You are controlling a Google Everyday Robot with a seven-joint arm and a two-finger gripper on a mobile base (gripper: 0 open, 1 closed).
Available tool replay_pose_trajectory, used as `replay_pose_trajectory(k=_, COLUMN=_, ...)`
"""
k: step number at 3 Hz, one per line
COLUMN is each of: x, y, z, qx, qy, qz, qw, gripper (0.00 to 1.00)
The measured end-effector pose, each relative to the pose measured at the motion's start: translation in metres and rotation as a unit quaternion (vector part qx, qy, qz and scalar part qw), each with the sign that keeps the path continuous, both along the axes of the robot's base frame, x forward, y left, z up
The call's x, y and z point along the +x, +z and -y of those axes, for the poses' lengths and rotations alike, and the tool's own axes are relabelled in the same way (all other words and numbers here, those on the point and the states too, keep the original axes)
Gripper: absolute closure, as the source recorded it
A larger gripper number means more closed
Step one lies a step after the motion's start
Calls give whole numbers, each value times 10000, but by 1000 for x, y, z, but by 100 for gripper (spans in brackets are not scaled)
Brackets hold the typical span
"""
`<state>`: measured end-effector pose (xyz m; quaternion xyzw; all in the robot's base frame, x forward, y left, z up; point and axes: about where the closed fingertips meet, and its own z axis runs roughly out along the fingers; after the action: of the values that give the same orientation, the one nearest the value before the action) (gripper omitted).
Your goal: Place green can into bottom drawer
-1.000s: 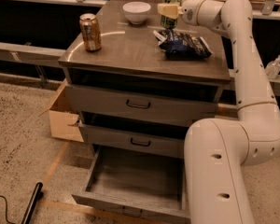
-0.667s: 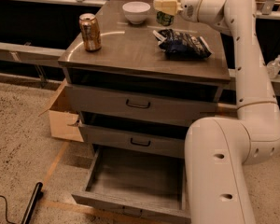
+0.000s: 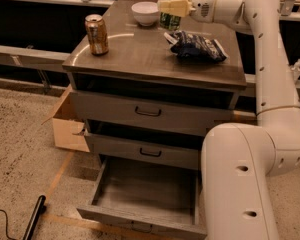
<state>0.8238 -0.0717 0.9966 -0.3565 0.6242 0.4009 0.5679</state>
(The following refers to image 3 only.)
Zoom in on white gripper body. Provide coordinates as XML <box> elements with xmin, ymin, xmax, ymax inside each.
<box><xmin>190</xmin><ymin>0</ymin><xmax>216</xmax><ymax>23</ymax></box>

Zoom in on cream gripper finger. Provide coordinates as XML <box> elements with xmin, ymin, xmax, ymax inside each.
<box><xmin>157</xmin><ymin>0</ymin><xmax>195</xmax><ymax>17</ymax></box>

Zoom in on green soda can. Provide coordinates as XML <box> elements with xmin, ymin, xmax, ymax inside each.
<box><xmin>160</xmin><ymin>13</ymin><xmax>181</xmax><ymax>31</ymax></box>

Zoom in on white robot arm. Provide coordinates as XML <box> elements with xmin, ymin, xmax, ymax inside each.
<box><xmin>158</xmin><ymin>0</ymin><xmax>300</xmax><ymax>240</ymax></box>

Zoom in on grey drawer cabinet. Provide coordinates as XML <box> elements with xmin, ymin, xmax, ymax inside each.
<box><xmin>62</xmin><ymin>0</ymin><xmax>247</xmax><ymax>185</ymax></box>

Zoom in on orange soda can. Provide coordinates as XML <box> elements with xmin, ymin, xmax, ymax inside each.
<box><xmin>85</xmin><ymin>14</ymin><xmax>109</xmax><ymax>55</ymax></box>

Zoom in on grey top drawer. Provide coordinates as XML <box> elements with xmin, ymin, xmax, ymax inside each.
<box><xmin>69</xmin><ymin>90</ymin><xmax>232</xmax><ymax>136</ymax></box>

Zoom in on grey middle drawer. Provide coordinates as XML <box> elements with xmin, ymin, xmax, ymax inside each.
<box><xmin>85</xmin><ymin>133</ymin><xmax>200</xmax><ymax>170</ymax></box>

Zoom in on grey open bottom drawer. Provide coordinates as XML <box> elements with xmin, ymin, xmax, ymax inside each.
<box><xmin>78</xmin><ymin>157</ymin><xmax>207</xmax><ymax>240</ymax></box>

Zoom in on white bowl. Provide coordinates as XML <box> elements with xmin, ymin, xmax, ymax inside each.
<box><xmin>131</xmin><ymin>2</ymin><xmax>159</xmax><ymax>26</ymax></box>

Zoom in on blue chip bag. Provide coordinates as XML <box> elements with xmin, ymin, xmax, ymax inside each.
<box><xmin>164</xmin><ymin>30</ymin><xmax>228</xmax><ymax>63</ymax></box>

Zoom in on clear sanitizer bottle right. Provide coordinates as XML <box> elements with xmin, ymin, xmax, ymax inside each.
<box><xmin>290</xmin><ymin>59</ymin><xmax>300</xmax><ymax>82</ymax></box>

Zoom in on cardboard box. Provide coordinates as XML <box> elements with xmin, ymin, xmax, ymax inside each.
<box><xmin>42</xmin><ymin>86</ymin><xmax>89</xmax><ymax>152</ymax></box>

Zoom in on black rod on floor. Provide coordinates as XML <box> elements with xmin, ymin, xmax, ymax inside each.
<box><xmin>22</xmin><ymin>195</ymin><xmax>46</xmax><ymax>240</ymax></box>

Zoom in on metal rail shelf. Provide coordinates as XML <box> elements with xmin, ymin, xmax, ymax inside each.
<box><xmin>0</xmin><ymin>43</ymin><xmax>300</xmax><ymax>102</ymax></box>

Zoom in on black floor cable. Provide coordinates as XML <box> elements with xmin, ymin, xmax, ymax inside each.
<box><xmin>0</xmin><ymin>209</ymin><xmax>18</xmax><ymax>240</ymax></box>

